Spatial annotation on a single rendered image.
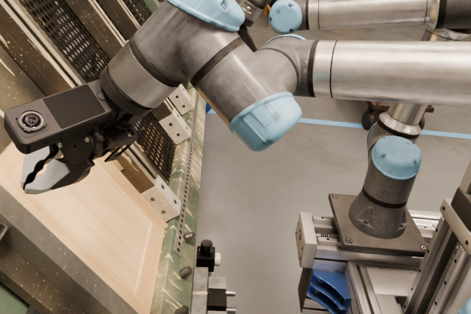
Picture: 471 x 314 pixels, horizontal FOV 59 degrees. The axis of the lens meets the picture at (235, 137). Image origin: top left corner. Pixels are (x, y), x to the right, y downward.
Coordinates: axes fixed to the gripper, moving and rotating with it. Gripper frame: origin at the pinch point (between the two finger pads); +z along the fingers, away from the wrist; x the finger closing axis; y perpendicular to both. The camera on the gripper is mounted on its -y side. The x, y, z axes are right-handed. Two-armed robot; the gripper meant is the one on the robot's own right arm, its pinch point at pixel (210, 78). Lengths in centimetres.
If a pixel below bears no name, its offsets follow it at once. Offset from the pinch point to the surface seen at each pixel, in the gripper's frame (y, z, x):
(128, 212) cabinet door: 1.6, 35.5, 25.7
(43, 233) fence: 16, 24, 55
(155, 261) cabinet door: -11, 41, 32
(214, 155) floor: -58, 118, -179
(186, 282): -22, 43, 32
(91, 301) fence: 2, 32, 58
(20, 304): 13, 33, 63
